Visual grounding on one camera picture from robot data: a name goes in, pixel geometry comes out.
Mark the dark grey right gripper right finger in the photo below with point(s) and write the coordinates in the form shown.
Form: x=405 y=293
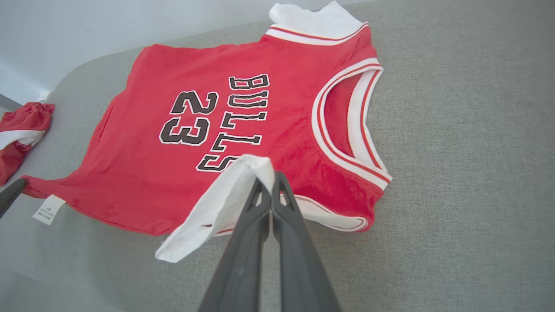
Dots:
x=299 y=268

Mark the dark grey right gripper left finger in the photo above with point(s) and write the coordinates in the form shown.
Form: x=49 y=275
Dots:
x=243 y=268

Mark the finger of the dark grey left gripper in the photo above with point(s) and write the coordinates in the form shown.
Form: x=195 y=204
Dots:
x=11 y=197

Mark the red shorts with white stripe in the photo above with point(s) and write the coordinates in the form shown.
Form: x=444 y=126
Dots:
x=24 y=125

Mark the red Bulls 23 jersey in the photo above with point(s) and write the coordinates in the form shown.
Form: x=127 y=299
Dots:
x=151 y=182

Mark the grey fabric sofa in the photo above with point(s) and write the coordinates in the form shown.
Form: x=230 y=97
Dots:
x=455 y=173

